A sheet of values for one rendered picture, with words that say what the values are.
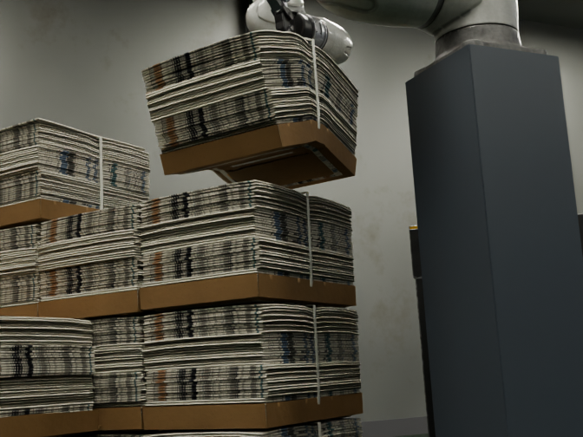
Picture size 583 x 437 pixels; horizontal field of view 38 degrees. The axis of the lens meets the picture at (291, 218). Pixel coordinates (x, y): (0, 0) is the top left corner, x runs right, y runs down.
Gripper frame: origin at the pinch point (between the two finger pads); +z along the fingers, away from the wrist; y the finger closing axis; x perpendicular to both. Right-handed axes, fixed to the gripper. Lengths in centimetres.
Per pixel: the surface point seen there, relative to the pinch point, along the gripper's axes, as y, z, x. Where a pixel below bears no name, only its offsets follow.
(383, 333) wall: 83, -408, 178
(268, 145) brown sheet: 35.1, 17.9, -11.6
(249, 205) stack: 46, 21, -8
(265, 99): 26.8, 19.7, -13.4
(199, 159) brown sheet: 34.5, 18.4, 4.4
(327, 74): 16.9, -6.2, -13.4
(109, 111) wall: -82, -256, 280
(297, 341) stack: 72, 11, -9
